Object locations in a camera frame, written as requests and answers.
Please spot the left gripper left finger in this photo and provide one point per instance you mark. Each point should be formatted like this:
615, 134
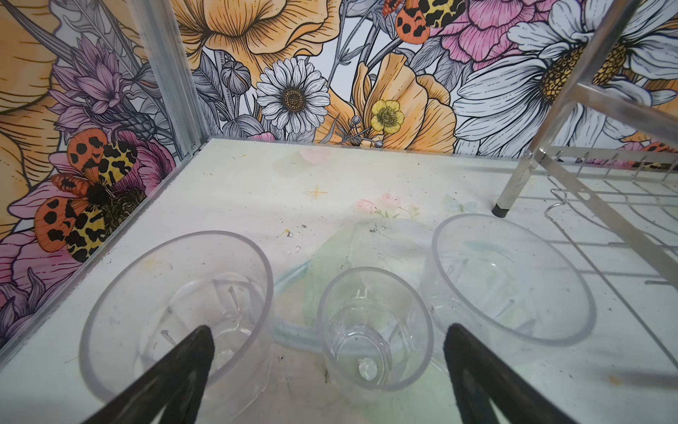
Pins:
171, 391

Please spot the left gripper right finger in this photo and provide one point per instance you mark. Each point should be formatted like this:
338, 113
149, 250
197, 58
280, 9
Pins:
481, 382

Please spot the clear glass tumbler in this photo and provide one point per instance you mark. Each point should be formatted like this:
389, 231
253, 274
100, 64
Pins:
376, 335
520, 296
218, 279

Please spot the chrome two-tier dish rack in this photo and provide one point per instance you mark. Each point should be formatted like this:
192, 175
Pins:
592, 59

